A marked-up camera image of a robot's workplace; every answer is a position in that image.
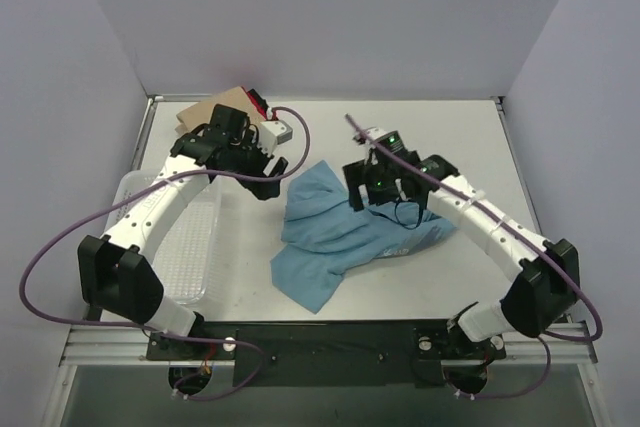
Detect beige folded t shirt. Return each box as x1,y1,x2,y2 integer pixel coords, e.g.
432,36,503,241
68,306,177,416
175,86,261,135

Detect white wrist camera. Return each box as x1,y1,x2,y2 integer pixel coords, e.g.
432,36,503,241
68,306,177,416
352,127,388,157
256,111,293,155

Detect white perforated plastic basket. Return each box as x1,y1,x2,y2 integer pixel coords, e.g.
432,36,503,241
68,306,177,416
105,170,221,306

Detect red folded t shirt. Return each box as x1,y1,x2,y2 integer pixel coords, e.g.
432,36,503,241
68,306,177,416
246,89,269,119

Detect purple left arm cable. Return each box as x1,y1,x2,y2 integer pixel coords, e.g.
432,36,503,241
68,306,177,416
19,105,313,402

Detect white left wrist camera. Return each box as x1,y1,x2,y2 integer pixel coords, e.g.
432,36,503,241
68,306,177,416
256,111,293,155

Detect light blue t shirt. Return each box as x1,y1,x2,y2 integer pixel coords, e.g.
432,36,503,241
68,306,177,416
270,161,455,314

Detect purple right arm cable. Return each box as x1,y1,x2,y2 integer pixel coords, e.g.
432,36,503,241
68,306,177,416
344,114,605,402

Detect aluminium front rail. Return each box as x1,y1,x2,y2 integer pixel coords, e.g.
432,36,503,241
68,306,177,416
59,324,171,367

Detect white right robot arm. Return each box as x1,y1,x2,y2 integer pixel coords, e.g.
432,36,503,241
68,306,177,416
343,128,580,356

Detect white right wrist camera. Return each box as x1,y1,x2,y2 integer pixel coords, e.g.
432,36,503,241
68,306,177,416
352,127,388,157

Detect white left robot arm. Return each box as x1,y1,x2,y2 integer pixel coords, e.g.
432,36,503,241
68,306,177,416
78,104,293,359

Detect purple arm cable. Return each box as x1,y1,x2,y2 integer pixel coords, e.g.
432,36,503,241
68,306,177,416
19,105,313,402
344,114,605,402

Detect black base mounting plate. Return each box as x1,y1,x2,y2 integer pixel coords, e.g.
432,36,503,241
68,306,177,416
146,320,506,392

